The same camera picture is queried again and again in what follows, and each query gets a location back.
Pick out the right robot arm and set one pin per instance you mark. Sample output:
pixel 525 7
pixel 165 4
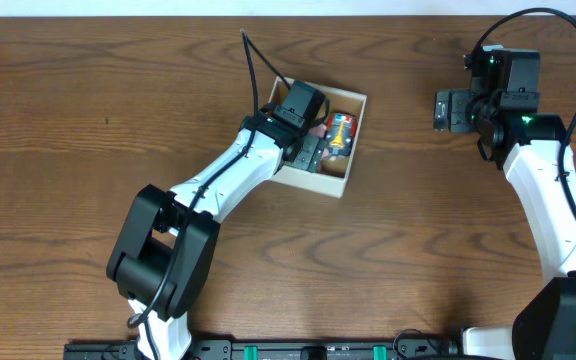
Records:
pixel 525 147

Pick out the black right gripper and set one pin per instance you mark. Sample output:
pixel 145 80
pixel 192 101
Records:
pixel 460 100

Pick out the white cardboard box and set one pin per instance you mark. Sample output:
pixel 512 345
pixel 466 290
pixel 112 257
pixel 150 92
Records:
pixel 332 176

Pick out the white pink chicken toy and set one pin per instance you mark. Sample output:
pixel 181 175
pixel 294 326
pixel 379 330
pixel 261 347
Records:
pixel 320 132

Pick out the red grey toy car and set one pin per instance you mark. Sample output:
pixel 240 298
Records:
pixel 340 134

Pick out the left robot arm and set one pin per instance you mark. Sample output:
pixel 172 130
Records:
pixel 165 247

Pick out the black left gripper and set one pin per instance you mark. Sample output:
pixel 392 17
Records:
pixel 308 156

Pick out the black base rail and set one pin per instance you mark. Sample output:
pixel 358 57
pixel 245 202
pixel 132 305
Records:
pixel 404 348

